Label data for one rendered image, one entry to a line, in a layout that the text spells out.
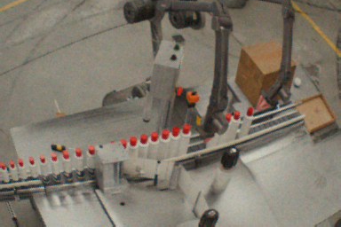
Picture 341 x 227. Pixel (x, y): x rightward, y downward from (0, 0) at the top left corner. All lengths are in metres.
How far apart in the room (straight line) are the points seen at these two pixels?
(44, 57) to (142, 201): 2.36
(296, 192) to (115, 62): 2.32
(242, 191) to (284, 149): 0.46
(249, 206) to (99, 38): 2.62
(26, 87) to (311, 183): 2.60
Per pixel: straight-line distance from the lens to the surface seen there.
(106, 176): 2.79
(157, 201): 2.93
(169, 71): 2.70
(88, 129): 3.27
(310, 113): 3.65
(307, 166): 3.34
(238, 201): 2.99
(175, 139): 2.99
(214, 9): 2.84
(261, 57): 3.43
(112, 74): 4.81
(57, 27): 5.31
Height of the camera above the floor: 3.23
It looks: 44 degrees down
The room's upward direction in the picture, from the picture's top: 10 degrees clockwise
